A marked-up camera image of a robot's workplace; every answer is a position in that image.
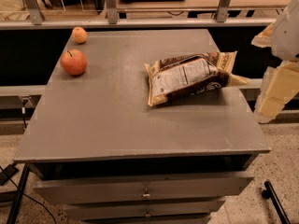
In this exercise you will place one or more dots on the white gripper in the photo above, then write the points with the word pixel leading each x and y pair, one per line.
pixel 287 32

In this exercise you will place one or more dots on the brown chip bag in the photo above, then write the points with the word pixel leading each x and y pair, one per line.
pixel 176 77

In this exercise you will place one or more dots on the red apple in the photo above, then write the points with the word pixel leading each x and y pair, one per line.
pixel 74 62

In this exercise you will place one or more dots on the black bar right floor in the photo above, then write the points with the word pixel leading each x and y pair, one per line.
pixel 269 193

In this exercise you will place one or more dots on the lower grey drawer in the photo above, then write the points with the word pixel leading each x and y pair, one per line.
pixel 93 211

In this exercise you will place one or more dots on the grey drawer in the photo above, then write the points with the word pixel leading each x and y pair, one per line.
pixel 93 211
pixel 142 187

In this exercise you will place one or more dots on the upper grey drawer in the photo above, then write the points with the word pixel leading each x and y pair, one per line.
pixel 142 187

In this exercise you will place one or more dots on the grey drawer cabinet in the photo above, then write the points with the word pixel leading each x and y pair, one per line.
pixel 100 124

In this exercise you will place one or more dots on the orange fruit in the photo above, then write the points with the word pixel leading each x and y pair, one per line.
pixel 79 35

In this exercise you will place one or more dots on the grey metal railing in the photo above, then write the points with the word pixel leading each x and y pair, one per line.
pixel 112 21

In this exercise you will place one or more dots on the black power adapter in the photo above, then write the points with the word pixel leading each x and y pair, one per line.
pixel 7 173

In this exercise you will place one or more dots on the black metal leg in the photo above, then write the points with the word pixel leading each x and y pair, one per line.
pixel 16 204

